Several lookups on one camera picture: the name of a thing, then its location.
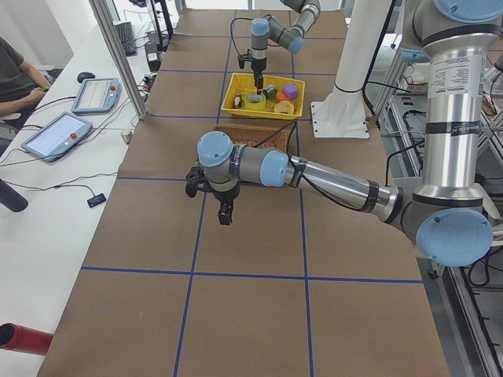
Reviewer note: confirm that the purple cube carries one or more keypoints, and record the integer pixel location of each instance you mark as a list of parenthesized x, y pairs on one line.
[(291, 91)]

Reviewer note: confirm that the yellow tape roll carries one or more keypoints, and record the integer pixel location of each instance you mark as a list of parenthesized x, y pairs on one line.
[(255, 102)]

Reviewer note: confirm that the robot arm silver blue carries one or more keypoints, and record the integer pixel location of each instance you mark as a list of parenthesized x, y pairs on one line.
[(290, 38), (443, 215)]

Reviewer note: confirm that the yellow plastic basket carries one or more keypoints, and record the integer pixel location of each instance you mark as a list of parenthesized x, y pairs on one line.
[(243, 84)]

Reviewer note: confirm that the aluminium frame post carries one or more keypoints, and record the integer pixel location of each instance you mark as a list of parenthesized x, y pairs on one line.
[(105, 23)]

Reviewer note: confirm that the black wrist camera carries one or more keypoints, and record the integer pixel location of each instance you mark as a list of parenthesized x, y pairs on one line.
[(243, 58), (196, 181)]

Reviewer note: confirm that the black power box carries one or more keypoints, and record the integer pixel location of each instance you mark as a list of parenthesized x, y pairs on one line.
[(153, 56)]

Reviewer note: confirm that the black rod on desk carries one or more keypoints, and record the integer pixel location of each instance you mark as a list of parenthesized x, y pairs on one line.
[(11, 199)]

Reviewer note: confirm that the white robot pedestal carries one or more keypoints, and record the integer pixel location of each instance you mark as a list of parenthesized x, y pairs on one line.
[(342, 113)]

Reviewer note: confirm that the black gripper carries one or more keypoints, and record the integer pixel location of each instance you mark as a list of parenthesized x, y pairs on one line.
[(258, 66), (225, 195)]

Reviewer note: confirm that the seated person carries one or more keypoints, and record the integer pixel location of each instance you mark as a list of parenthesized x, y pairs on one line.
[(22, 85)]

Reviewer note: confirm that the brown wicker basket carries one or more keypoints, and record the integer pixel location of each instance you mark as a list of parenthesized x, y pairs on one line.
[(270, 137)]

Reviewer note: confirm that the small black device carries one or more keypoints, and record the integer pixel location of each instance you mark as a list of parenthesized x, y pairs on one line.
[(96, 200)]

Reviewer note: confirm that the upper teach pendant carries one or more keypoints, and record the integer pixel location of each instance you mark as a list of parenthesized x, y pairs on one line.
[(96, 96)]

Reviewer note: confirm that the black keyboard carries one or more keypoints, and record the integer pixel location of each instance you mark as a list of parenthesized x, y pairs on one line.
[(124, 32)]

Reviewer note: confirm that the teach pendant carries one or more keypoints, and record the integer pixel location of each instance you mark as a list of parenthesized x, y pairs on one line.
[(58, 137), (96, 96)]

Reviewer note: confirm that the orange toy block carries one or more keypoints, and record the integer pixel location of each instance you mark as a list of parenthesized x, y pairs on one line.
[(282, 97)]

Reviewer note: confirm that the beige bread toy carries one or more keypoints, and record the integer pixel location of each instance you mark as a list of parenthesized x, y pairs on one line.
[(284, 107)]

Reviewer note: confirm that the red tube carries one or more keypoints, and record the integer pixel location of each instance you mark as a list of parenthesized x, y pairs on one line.
[(21, 339)]

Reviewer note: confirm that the lower teach pendant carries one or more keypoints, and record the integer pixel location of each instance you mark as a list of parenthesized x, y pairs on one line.
[(58, 137)]

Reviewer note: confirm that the black computer mouse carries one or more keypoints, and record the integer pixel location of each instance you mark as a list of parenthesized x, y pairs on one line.
[(85, 75)]

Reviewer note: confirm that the penguin toy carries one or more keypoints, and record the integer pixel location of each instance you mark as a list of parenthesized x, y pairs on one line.
[(238, 101)]

